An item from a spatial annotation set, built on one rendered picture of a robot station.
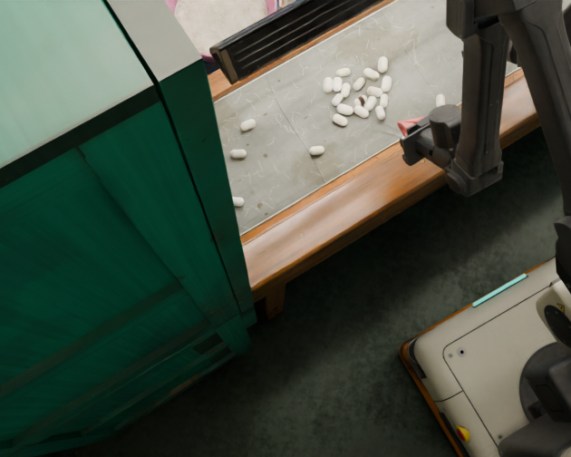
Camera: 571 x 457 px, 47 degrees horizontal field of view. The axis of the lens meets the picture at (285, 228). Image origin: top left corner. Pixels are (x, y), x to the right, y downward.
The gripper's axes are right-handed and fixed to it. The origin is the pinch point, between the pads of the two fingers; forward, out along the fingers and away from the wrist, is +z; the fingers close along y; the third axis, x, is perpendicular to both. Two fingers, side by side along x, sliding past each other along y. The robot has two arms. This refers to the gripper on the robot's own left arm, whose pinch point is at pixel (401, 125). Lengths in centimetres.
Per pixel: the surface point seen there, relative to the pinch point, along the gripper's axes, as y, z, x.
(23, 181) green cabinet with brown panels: 58, -69, -60
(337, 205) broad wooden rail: 18.3, 1.7, 10.8
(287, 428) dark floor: 52, 23, 93
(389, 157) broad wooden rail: 2.6, 4.3, 8.9
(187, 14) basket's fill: 22, 50, -24
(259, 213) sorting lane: 33.1, 9.5, 7.7
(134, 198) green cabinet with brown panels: 53, -62, -51
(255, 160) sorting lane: 27.6, 17.9, 0.8
